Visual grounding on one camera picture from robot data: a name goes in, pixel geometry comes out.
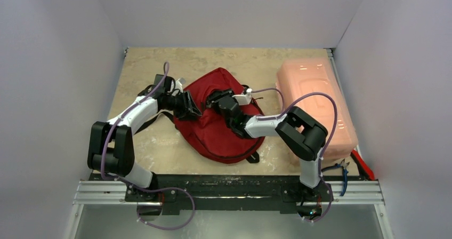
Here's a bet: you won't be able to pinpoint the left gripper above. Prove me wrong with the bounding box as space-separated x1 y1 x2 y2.
163 91 202 121

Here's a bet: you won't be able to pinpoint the red backpack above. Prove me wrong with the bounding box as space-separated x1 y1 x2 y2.
162 68 264 164

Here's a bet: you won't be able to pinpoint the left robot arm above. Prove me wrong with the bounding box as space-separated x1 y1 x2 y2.
87 74 201 201

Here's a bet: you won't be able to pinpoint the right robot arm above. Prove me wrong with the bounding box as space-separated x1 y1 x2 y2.
205 89 338 200

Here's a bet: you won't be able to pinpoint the pink plastic storage box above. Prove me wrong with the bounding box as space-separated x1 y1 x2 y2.
276 58 358 160

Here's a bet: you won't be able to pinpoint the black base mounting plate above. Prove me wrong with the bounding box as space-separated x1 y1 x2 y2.
76 174 333 217

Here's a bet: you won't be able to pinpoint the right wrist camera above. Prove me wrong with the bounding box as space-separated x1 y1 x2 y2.
232 88 253 106

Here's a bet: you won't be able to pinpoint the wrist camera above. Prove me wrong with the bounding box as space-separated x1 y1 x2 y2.
173 77 186 92
232 88 253 106

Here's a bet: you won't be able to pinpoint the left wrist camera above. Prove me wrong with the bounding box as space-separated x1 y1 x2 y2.
173 77 186 92

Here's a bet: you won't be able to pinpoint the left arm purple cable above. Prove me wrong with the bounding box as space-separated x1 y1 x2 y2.
100 61 196 232

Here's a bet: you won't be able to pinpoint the blue handled pliers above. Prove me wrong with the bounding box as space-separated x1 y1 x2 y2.
321 160 351 197

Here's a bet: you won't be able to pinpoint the red handled tool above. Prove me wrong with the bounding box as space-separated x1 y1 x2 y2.
350 150 376 181

